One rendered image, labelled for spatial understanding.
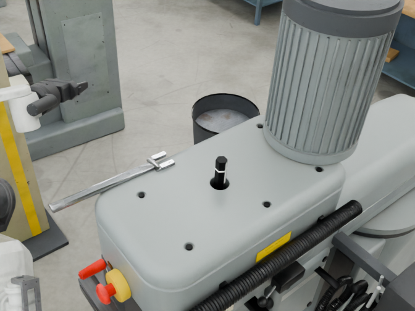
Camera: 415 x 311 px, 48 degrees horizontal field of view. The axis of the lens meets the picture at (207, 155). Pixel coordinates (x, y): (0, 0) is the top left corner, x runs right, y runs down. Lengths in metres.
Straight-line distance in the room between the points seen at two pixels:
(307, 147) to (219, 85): 3.76
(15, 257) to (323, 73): 0.76
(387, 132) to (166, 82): 3.54
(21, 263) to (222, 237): 0.52
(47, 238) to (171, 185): 2.46
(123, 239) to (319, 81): 0.43
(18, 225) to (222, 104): 1.61
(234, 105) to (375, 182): 2.34
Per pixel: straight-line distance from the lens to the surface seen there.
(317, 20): 0.79
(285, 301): 1.20
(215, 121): 3.33
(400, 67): 5.02
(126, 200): 0.85
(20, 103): 1.33
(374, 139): 1.29
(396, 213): 1.40
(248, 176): 0.90
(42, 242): 3.27
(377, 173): 1.20
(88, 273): 0.99
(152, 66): 4.94
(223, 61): 5.07
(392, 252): 1.43
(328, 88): 0.85
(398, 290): 1.02
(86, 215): 3.41
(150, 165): 0.90
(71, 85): 1.47
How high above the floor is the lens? 2.51
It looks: 41 degrees down
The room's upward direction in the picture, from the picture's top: 3 degrees clockwise
